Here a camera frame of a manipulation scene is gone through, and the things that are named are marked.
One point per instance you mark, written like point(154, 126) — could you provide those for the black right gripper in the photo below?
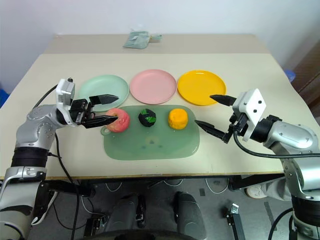
point(239, 124)

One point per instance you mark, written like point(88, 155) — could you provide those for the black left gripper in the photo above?
point(80, 112)

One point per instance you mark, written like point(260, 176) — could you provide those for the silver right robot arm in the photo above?
point(290, 140)

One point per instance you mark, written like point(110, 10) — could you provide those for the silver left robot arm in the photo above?
point(35, 130)

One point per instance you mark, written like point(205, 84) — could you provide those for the light green plate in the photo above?
point(105, 92)

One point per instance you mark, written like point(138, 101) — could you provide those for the yellow plate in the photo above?
point(200, 86)

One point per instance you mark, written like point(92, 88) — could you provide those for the orange yellow fruit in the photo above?
point(178, 118)

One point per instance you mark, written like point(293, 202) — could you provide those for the dark green avocado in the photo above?
point(147, 117)

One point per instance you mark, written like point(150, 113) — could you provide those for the pink plate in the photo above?
point(153, 86)

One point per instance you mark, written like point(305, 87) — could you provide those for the pink red apple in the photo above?
point(121, 120)

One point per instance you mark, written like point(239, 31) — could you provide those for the green translucent cutting board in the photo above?
point(152, 142)

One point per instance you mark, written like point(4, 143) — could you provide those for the green plastic packet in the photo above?
point(136, 39)

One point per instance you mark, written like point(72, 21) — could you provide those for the blue round object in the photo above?
point(290, 74)

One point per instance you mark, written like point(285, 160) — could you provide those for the white sneaker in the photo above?
point(256, 192)

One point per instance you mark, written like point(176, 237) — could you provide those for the small clear plastic packet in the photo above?
point(156, 38)

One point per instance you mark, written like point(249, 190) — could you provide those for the blue bin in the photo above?
point(3, 96)

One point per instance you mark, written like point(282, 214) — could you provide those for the brown wooden door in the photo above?
point(308, 75)

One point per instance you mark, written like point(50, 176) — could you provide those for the dark rounded robot leg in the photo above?
point(122, 215)
point(190, 212)

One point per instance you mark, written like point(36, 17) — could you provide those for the black stand with metal clamp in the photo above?
point(235, 220)

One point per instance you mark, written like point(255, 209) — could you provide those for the black electronic box on floor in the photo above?
point(96, 225)

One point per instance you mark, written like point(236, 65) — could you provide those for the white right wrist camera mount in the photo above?
point(251, 110)

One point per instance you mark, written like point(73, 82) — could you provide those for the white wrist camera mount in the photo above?
point(65, 93)
point(251, 110)

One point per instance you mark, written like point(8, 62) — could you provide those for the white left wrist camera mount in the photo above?
point(65, 93)

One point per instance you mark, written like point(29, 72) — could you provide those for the black table frame bar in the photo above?
point(255, 181)

